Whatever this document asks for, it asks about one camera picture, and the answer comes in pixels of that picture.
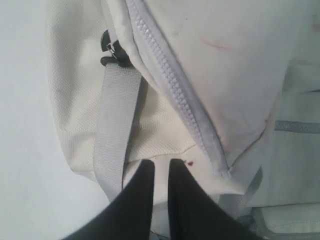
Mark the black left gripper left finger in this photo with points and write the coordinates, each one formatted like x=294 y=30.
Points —
x=129 y=215

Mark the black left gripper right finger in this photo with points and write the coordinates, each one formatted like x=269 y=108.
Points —
x=193 y=215

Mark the white fabric backpack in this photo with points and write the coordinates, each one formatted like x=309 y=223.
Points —
x=230 y=87

